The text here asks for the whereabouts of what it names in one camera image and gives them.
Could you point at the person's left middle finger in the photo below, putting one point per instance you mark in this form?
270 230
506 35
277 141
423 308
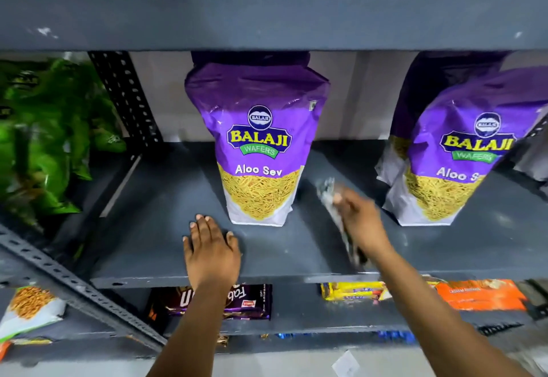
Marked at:
201 226

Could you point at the person's right hand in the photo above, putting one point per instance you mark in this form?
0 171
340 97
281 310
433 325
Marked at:
364 227

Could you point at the person's left forearm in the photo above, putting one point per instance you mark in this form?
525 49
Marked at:
192 329

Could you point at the white paper slip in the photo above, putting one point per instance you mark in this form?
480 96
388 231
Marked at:
346 364

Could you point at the dark purple biscuit packet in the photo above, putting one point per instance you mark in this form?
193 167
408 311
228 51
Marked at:
248 302

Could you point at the person's left hand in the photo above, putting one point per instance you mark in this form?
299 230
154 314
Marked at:
212 257

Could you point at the pile of green snack packets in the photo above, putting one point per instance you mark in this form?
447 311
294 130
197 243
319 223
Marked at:
43 133

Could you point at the person's right forearm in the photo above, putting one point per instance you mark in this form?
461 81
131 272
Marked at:
432 321

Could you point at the grey metal shelf rack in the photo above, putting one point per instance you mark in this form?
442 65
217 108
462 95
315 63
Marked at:
274 17

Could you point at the yellow biscuit packet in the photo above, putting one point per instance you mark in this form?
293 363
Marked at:
351 291

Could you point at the white snack packet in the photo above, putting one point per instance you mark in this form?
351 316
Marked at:
30 308

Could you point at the person's left little finger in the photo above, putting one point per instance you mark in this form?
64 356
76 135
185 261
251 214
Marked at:
187 248

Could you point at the grey cleaning cloth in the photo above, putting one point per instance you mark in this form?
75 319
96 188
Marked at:
329 201

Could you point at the purple snack packet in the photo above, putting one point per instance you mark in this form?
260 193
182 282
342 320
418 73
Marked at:
421 90
462 145
257 133

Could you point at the person's left thumb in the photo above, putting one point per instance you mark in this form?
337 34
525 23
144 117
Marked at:
233 244

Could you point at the orange snack packet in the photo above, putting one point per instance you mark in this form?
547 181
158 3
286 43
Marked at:
479 295

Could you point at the person's right fingers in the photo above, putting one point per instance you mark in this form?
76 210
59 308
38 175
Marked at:
344 203

